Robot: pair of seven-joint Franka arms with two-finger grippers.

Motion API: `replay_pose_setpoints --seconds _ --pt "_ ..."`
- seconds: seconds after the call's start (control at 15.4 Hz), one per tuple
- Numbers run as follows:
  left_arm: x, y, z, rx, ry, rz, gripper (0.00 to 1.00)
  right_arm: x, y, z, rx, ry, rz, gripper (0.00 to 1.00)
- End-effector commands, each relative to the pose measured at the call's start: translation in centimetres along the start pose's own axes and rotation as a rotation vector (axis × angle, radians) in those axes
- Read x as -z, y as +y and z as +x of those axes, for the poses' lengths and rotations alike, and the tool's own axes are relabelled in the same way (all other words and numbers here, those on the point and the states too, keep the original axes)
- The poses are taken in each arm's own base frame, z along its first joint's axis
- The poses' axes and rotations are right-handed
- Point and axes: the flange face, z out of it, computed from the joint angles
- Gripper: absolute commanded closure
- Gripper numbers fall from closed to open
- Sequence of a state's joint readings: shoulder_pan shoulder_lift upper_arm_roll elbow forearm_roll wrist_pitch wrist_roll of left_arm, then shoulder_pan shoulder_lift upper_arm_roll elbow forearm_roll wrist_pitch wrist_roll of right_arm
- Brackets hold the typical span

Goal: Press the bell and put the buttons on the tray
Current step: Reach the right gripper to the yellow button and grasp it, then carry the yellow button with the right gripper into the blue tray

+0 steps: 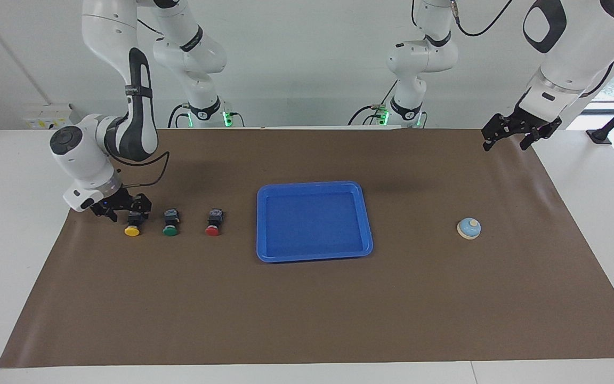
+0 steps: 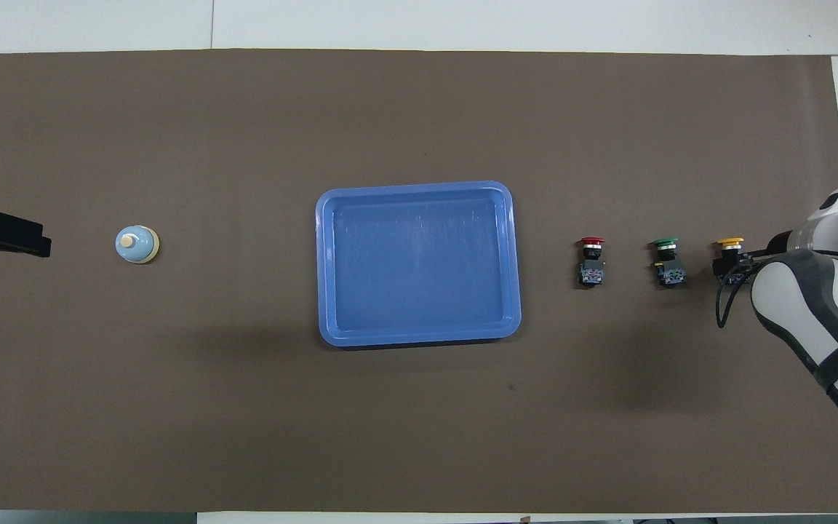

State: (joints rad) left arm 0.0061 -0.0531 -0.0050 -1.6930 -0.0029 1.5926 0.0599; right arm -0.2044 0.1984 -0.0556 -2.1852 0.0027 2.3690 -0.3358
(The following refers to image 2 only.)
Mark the green push button switch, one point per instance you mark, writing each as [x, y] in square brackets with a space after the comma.
[666, 242]

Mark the yellow push button switch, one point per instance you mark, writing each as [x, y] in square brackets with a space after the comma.
[729, 241]

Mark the light blue desk bell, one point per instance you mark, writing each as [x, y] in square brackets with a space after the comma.
[139, 246]

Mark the red push button switch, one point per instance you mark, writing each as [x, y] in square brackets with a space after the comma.
[592, 241]

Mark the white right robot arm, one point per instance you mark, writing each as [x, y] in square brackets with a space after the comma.
[790, 291]

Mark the brown table mat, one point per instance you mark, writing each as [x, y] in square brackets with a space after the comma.
[244, 407]

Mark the blue plastic tray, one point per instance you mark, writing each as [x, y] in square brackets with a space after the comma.
[419, 269]

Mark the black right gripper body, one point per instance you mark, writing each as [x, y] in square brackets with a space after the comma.
[779, 246]

